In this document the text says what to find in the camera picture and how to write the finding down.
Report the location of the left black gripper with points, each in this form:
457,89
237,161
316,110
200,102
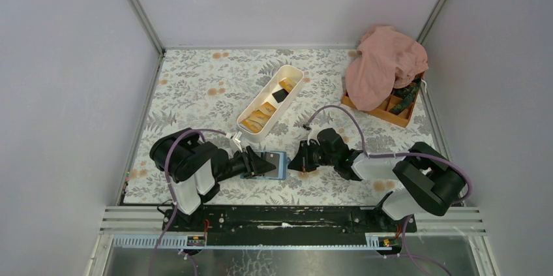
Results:
253,164

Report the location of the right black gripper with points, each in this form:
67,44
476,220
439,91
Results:
301,162

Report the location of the tan credit card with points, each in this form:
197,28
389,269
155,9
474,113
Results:
259,117

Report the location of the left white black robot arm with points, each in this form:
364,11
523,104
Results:
193,167

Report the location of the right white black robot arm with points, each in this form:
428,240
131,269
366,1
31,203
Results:
429,182

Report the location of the white oblong plastic bin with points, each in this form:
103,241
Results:
266,96

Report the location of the black item in bin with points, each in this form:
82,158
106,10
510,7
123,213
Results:
280,95

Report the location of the floral patterned table mat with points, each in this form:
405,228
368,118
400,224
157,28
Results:
209,89

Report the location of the orange wooden divided tray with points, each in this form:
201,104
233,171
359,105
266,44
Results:
401,120

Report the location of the green camouflage item in tray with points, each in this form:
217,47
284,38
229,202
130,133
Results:
406,95

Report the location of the pink crumpled cloth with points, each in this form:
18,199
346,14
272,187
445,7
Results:
387,60

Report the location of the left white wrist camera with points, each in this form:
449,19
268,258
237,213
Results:
235,141

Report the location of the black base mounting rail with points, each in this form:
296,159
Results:
228,225

